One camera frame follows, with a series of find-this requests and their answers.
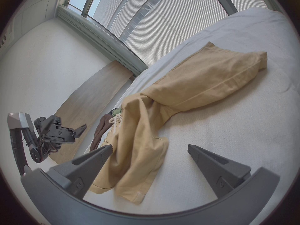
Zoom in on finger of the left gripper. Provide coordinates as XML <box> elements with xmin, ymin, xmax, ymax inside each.
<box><xmin>75</xmin><ymin>123</ymin><xmax>88</xmax><ymax>138</ymax></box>

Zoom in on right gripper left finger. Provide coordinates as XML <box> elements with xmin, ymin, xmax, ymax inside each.
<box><xmin>48</xmin><ymin>144</ymin><xmax>113</xmax><ymax>200</ymax></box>

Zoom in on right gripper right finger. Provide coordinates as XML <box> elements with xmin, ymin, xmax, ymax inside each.
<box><xmin>187</xmin><ymin>144</ymin><xmax>252</xmax><ymax>200</ymax></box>

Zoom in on tan shorts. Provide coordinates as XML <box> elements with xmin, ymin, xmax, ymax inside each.
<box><xmin>89</xmin><ymin>41</ymin><xmax>268</xmax><ymax>205</ymax></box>

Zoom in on bed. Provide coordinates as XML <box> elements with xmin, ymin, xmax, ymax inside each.
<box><xmin>53</xmin><ymin>7</ymin><xmax>300</xmax><ymax>217</ymax></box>

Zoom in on dark brown garment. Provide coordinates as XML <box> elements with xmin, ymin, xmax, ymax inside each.
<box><xmin>90</xmin><ymin>115</ymin><xmax>116</xmax><ymax>150</ymax></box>

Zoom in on grey-green curtain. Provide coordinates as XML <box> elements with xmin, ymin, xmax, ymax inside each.
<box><xmin>57</xmin><ymin>4</ymin><xmax>149</xmax><ymax>77</ymax></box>

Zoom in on window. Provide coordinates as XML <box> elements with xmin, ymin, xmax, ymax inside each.
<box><xmin>68</xmin><ymin>0</ymin><xmax>270</xmax><ymax>66</ymax></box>

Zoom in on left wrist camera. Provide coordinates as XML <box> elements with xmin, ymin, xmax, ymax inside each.
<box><xmin>46</xmin><ymin>116</ymin><xmax>63</xmax><ymax>127</ymax></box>

